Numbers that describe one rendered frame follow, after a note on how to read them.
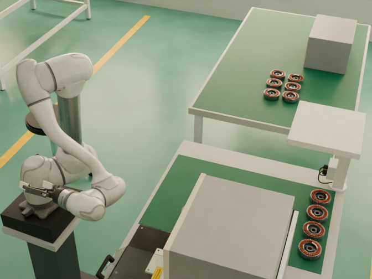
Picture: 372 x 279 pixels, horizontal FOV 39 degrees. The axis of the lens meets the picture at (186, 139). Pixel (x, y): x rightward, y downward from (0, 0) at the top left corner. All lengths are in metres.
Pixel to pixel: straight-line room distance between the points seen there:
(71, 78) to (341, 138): 1.32
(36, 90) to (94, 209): 0.54
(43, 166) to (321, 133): 1.37
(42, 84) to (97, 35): 4.10
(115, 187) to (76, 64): 0.56
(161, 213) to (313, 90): 1.64
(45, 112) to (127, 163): 2.14
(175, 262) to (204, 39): 4.50
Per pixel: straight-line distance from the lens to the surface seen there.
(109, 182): 2.29
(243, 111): 3.55
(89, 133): 4.62
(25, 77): 2.20
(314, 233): 2.72
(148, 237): 2.64
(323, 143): 2.59
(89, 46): 6.03
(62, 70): 2.22
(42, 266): 3.03
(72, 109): 2.38
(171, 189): 2.91
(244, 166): 3.09
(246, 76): 3.95
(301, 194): 2.97
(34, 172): 2.58
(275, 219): 2.00
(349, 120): 2.79
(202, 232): 1.91
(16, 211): 2.77
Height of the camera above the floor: 2.73
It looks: 37 degrees down
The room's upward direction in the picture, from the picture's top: 1 degrees clockwise
